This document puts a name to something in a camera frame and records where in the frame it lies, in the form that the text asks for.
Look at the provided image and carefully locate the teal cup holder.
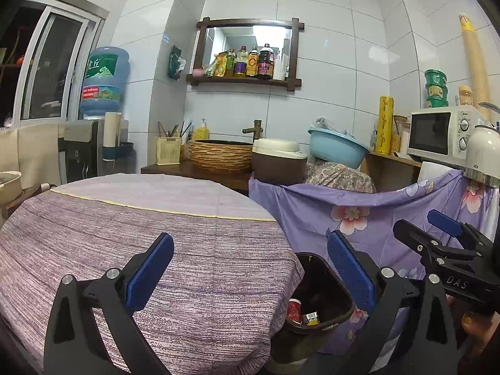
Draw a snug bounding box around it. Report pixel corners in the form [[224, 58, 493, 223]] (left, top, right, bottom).
[[102, 142, 137, 163]]

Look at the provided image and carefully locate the white bottle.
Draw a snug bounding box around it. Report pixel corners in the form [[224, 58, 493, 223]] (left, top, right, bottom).
[[273, 52, 290, 81]]

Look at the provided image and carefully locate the dark sauce bottle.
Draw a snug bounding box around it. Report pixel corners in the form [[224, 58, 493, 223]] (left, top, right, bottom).
[[257, 44, 274, 79]]

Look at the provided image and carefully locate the cream cooking pot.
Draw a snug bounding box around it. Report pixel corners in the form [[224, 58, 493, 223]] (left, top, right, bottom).
[[0, 171, 23, 212]]

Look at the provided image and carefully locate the wrapped stack of paper cups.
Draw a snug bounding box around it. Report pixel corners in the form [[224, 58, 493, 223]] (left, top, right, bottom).
[[459, 13, 491, 120]]

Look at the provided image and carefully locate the white flat board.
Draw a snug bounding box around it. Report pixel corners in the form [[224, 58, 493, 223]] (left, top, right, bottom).
[[417, 160, 462, 184]]

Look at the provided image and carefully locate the beige cloth cover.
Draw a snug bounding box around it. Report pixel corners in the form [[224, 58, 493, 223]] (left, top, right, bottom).
[[0, 123, 65, 192]]

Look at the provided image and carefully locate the grey water dispenser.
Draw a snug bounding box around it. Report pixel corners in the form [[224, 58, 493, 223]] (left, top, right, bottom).
[[58, 119, 129, 182]]

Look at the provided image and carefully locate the yellow oil bottle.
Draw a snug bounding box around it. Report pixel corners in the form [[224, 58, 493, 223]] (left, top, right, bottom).
[[233, 46, 249, 78]]

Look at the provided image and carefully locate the grey plastic bag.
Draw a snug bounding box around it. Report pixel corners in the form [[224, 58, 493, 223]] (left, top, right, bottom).
[[314, 116, 352, 135]]

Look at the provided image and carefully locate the glass jar with wooden lid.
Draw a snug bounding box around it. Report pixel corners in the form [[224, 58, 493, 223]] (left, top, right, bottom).
[[392, 115, 410, 153]]

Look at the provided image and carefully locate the sliding window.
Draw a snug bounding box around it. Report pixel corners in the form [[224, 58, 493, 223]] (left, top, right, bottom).
[[16, 0, 108, 122]]

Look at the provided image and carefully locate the yellow green refill pouch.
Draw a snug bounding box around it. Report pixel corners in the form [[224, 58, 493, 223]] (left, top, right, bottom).
[[205, 52, 229, 78]]

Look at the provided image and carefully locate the green tissue pack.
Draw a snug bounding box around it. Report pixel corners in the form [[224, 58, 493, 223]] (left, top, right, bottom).
[[168, 45, 186, 81]]

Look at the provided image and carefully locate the person's right hand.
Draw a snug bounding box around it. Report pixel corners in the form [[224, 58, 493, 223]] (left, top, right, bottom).
[[447, 299, 500, 360]]

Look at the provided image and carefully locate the red canister with white lid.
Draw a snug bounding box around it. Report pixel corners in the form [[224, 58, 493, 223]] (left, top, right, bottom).
[[288, 299, 303, 324]]

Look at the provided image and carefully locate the brown white rice cooker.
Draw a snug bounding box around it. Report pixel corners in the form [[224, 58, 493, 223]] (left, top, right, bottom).
[[251, 138, 308, 185]]

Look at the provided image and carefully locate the light blue plastic basin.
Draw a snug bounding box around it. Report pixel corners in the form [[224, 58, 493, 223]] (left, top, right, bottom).
[[308, 127, 370, 169]]

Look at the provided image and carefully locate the woven pattern sink basin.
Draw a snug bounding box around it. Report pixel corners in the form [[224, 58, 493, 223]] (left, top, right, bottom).
[[188, 139, 254, 174]]

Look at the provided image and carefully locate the white electric kettle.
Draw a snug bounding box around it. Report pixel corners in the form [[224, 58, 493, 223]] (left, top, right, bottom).
[[463, 125, 500, 188]]

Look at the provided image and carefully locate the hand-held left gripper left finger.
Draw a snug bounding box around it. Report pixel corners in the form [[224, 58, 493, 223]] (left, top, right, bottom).
[[44, 232, 175, 375]]

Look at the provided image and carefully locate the beige chopstick holder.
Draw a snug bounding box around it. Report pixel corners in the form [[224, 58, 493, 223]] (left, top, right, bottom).
[[156, 137, 182, 165]]

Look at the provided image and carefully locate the brown label bottle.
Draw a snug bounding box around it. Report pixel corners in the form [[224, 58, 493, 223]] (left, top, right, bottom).
[[246, 47, 259, 78]]

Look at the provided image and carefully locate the white microwave oven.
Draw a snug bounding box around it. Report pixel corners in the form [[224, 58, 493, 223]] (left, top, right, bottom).
[[407, 105, 491, 167]]

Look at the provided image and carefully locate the white paper cup tube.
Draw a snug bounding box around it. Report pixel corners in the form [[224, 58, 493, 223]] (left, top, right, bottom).
[[103, 112, 123, 161]]

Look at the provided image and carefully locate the blue water jug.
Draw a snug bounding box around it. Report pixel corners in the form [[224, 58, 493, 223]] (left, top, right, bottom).
[[79, 46, 131, 120]]

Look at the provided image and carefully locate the bundle of chopsticks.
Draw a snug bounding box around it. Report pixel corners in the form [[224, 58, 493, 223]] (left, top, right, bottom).
[[157, 120, 193, 139]]

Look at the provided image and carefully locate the yellow wrap roll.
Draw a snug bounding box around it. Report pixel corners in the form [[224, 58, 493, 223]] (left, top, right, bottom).
[[377, 94, 394, 155]]

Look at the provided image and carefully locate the purple floral cloth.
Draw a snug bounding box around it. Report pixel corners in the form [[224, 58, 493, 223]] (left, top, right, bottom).
[[249, 169, 500, 356]]

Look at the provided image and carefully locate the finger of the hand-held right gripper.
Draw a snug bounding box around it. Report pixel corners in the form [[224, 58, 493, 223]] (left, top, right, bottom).
[[392, 220, 479, 272], [427, 209, 493, 248]]

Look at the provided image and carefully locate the wooden cabinet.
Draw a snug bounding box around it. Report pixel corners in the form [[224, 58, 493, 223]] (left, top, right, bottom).
[[361, 152, 423, 192]]

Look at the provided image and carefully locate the wooden framed mirror shelf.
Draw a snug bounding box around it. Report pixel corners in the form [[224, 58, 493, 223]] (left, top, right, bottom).
[[186, 17, 304, 92]]

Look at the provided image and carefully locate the black trash bin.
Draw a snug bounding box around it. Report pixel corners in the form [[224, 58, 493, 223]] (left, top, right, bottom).
[[269, 252, 357, 366]]

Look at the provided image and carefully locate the brown patterned cloth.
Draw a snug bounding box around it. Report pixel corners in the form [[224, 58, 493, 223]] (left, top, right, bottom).
[[305, 160, 376, 194]]

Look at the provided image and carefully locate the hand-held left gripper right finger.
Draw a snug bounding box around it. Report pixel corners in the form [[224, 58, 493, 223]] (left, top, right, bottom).
[[327, 230, 458, 375]]

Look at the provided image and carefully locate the bronze faucet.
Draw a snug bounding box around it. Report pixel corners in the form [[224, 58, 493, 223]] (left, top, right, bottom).
[[242, 120, 263, 143]]

